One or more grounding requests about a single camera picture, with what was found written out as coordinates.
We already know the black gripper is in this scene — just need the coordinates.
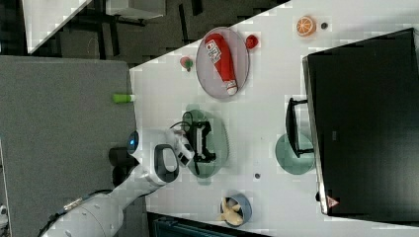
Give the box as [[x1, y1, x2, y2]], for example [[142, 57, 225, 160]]
[[187, 121, 216, 162]]

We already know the green plastic strainer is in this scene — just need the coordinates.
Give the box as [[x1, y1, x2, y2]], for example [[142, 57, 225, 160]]
[[182, 110, 229, 179]]

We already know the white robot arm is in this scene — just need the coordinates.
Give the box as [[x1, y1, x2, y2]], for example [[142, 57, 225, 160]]
[[37, 121, 213, 237]]

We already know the grey round plate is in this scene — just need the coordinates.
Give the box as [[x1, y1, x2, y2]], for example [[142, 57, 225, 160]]
[[196, 28, 249, 100]]

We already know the red green toy fruit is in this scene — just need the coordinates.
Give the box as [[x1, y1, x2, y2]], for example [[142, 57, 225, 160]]
[[180, 56, 194, 72]]

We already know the black utensil cup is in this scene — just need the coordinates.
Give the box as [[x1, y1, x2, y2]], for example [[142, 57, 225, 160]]
[[112, 166, 134, 187]]

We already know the black cylinder cup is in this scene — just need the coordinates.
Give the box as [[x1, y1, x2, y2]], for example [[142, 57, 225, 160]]
[[109, 147, 137, 167]]

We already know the green marker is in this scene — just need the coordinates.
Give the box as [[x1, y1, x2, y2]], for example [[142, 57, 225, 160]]
[[113, 94, 136, 104]]

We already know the red ketchup bottle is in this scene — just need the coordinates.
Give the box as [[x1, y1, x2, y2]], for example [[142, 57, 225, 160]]
[[205, 34, 238, 96]]

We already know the yellow toy banana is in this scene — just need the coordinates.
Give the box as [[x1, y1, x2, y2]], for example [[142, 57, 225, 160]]
[[217, 198, 243, 226]]

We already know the teal mug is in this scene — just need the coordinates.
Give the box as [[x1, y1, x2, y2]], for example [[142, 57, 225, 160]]
[[275, 134, 315, 175]]

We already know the red toy strawberry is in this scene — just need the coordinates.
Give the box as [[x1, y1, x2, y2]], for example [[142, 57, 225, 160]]
[[245, 35, 259, 49]]

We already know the orange slice toy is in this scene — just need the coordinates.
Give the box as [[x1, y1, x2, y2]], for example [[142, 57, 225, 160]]
[[296, 16, 316, 37]]

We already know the black toaster oven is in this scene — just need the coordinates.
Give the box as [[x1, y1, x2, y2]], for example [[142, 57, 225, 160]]
[[286, 28, 419, 226]]

